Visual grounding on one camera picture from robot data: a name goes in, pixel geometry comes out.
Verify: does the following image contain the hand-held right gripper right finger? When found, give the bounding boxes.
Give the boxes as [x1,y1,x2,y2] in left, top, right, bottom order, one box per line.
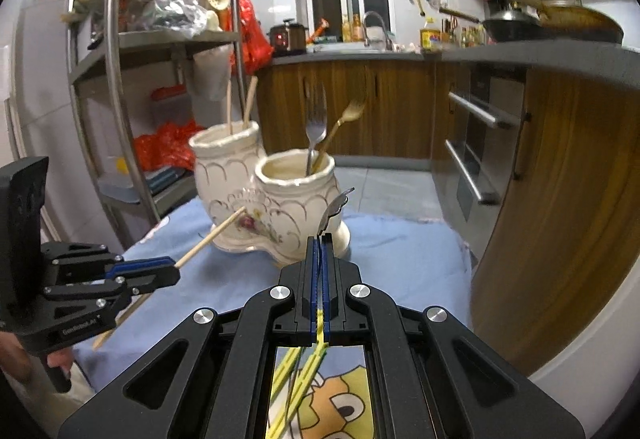
[321,234,586,439]

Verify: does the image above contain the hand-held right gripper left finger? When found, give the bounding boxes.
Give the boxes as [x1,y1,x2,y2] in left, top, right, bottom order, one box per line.
[57,234,321,439]

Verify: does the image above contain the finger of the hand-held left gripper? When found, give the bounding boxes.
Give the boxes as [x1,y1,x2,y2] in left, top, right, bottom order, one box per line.
[42,241,176,277]
[44,266,181,316]

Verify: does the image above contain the white floral ceramic utensil holder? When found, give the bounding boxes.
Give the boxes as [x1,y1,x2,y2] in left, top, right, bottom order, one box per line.
[189,120,351,269]

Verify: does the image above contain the small silver spoon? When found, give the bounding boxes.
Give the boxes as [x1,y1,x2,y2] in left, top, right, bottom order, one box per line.
[317,187,356,240]

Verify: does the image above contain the silver fork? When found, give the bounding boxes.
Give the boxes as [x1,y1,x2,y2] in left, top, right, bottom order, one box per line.
[305,84,329,177]

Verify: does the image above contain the gold fork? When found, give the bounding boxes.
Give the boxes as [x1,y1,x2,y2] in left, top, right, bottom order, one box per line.
[310,100,367,172]

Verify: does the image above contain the person's left hand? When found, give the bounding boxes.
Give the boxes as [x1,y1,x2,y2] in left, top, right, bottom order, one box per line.
[0,330,76,382]

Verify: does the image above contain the clear plastic container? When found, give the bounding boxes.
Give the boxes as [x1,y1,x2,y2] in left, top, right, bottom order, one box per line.
[97,156,146,206]

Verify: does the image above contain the blue cutting boards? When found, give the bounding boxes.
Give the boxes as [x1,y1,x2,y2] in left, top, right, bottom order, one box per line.
[145,166,184,196]

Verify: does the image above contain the blue cartoon printed cloth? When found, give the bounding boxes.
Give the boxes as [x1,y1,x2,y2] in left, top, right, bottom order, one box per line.
[75,197,474,439]

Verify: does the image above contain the crumpled red plastic bag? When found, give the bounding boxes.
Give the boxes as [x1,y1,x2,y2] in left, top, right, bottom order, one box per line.
[134,121,206,172]

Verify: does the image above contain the red lid plastic container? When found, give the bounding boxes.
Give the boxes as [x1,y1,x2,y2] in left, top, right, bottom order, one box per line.
[150,86,194,130]

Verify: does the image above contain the white hanging bag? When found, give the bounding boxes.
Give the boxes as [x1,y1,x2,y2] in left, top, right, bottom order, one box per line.
[192,46,234,102]

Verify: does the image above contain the metal shelf rack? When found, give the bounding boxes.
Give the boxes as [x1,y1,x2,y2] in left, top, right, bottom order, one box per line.
[62,0,251,246]

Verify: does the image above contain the wooden cabinet side panel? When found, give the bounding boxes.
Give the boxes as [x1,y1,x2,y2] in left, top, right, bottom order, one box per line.
[470,69,640,378]

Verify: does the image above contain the built-in steel oven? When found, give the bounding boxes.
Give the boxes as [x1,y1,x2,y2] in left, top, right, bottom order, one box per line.
[431,64,531,226]

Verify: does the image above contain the grey plastic bag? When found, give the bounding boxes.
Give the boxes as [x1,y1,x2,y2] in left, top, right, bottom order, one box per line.
[137,0,209,40]

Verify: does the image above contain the large red plastic bag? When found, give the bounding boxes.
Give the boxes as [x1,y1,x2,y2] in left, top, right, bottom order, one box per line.
[235,0,275,76]

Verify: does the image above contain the wooden base cabinets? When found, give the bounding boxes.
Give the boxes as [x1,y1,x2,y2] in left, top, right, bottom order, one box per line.
[257,60,436,160]

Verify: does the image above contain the dark red rice cooker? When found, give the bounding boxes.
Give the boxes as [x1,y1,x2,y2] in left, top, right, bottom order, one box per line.
[270,19,309,56]

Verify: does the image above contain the amber condiment bottles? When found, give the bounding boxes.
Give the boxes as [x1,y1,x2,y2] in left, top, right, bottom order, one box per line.
[341,14,364,44]

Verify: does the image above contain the yellow oil bottle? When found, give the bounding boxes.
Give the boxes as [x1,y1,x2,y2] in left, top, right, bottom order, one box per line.
[420,21,444,51]

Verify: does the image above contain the grey kitchen countertop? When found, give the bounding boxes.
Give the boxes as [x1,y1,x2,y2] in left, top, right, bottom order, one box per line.
[272,41,640,92]

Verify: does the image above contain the steel kitchen faucet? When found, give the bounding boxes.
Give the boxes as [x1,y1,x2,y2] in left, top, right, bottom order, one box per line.
[361,11,396,51]

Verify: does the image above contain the black frying pan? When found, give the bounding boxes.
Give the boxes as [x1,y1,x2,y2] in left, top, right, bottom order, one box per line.
[440,8,544,44]

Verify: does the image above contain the large brown wok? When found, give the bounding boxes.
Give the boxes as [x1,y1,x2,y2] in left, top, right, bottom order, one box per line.
[540,4,626,44]

